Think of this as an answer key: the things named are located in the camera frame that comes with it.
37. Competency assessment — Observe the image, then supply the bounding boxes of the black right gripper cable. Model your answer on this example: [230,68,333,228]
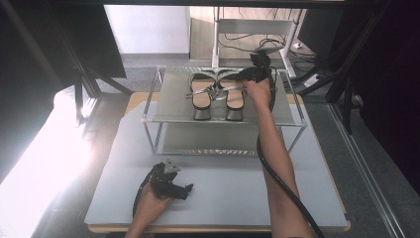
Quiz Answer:
[256,64,327,238]

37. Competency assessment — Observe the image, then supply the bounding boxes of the black metal frame stand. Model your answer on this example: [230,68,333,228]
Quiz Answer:
[55,33,134,126]
[325,9,391,135]

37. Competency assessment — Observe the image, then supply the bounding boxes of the black rhinestone strap sandal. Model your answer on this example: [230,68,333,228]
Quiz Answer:
[211,69,248,122]
[185,70,217,122]

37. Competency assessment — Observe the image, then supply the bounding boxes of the black floor cables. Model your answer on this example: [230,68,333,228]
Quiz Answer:
[218,32,319,64]

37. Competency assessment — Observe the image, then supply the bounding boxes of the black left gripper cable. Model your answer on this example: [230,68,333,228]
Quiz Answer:
[132,163,163,220]

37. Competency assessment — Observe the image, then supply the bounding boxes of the two-tier metal shoe rack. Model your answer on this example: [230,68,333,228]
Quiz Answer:
[141,64,308,159]

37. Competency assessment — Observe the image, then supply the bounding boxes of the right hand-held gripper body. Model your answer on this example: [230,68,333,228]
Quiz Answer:
[248,50,275,83]

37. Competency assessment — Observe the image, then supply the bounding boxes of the black curtain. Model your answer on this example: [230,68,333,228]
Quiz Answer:
[0,0,127,186]
[297,0,420,196]

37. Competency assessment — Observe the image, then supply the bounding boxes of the aluminium floor rail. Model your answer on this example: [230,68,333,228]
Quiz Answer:
[328,102,408,238]

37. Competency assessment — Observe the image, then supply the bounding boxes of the white power strip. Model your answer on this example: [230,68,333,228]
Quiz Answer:
[302,73,323,89]

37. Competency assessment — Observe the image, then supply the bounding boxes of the white metal desk frame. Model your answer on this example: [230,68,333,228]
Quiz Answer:
[211,7,305,79]

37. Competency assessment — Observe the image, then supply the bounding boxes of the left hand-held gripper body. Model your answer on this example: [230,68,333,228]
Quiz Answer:
[150,159,182,200]

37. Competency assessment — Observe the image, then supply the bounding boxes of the grey table mat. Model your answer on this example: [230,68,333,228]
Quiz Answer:
[83,100,351,230]

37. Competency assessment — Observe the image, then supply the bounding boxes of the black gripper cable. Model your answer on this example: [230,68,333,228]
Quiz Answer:
[132,163,163,220]
[256,64,327,238]

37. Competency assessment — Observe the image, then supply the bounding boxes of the person's left hand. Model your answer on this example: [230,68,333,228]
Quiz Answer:
[135,181,174,229]

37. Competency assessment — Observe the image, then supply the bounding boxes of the person's right hand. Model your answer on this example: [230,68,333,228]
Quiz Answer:
[243,78,277,112]

